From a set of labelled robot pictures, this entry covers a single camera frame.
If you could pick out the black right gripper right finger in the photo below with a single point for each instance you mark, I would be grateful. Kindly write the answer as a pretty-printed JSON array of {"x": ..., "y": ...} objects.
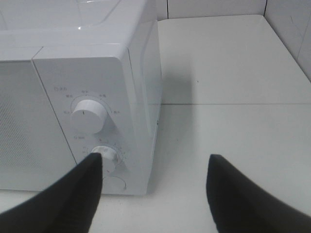
[{"x": 238, "y": 205}]

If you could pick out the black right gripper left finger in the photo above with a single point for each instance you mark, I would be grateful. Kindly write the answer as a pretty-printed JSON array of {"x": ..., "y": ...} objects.
[{"x": 67, "y": 206}]

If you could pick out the round white door button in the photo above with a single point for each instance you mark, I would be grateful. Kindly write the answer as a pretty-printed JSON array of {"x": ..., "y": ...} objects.
[{"x": 113, "y": 185}]

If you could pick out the white microwave door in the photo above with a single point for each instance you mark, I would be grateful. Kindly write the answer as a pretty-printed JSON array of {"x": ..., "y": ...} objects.
[{"x": 33, "y": 150}]

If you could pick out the upper white power knob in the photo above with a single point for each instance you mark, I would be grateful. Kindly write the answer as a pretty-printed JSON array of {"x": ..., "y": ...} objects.
[{"x": 89, "y": 116}]

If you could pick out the white microwave oven body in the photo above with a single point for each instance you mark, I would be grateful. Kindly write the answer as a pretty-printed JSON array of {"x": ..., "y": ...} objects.
[{"x": 102, "y": 50}]

